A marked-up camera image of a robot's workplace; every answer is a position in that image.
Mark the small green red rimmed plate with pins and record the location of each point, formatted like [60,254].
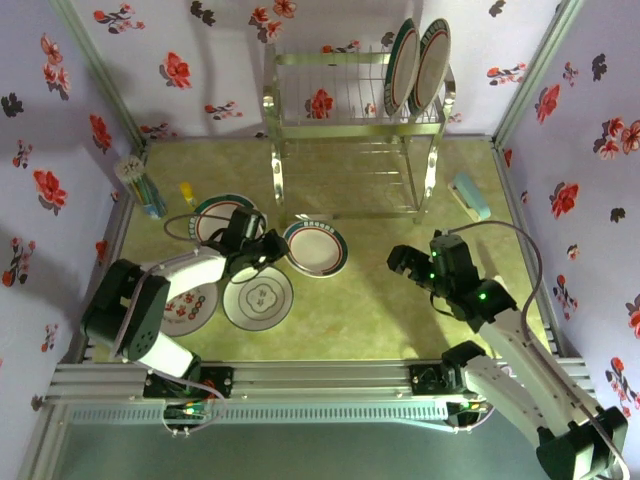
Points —
[317,250]

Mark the white plate green cloud motif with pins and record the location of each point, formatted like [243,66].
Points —
[257,305]

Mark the white plate red characters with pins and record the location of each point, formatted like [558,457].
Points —
[195,310]

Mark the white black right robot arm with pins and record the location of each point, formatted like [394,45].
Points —
[530,360]

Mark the yellow glue stick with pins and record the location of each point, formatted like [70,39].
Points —
[187,194]

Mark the clear cup of coloured straws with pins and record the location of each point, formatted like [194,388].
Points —
[142,190]

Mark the small green circuit board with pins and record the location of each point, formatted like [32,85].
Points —
[467,405]
[187,411]

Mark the aluminium side rail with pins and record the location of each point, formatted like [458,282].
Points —
[117,235]
[520,210]

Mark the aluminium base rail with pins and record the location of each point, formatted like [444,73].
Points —
[325,377]

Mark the aluminium frame post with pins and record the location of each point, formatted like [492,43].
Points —
[537,65]
[95,65]
[45,440]

